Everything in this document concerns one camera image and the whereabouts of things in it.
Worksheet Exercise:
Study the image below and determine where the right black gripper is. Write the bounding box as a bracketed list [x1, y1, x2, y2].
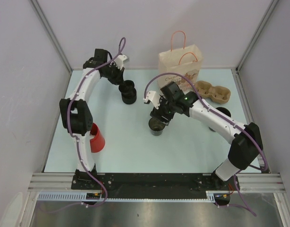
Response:
[150, 95, 176, 126]

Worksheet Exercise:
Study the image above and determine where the short black coffee cup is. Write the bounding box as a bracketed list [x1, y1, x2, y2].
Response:
[119, 80, 136, 105]

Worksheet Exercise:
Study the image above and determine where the transparent dark cup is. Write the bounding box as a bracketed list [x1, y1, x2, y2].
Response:
[148, 118, 166, 136]

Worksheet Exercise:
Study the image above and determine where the beige paper takeout bag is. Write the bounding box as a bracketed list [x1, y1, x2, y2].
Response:
[157, 36, 204, 91]

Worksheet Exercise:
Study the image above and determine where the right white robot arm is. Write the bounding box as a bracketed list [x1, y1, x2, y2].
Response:
[144, 82, 263, 190]

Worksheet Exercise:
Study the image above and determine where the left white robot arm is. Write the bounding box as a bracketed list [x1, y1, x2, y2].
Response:
[59, 49, 127, 189]

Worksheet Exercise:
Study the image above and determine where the tall black coffee cup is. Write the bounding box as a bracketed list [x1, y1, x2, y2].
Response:
[207, 107, 231, 134]

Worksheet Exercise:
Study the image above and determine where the red cylindrical container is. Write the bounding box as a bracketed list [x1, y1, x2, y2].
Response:
[90, 123, 105, 153]

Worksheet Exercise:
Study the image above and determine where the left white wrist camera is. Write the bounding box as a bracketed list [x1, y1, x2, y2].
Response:
[114, 54, 129, 70]

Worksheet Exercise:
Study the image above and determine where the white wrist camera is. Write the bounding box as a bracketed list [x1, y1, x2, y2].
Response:
[143, 91, 162, 109]
[114, 54, 129, 70]

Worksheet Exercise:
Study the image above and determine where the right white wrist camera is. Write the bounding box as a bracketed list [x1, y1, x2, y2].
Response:
[143, 91, 162, 109]

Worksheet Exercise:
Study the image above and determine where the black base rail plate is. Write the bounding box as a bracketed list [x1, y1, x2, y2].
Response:
[71, 171, 239, 196]

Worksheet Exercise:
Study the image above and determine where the white slotted cable duct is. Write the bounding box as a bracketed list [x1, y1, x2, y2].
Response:
[37, 191, 230, 202]

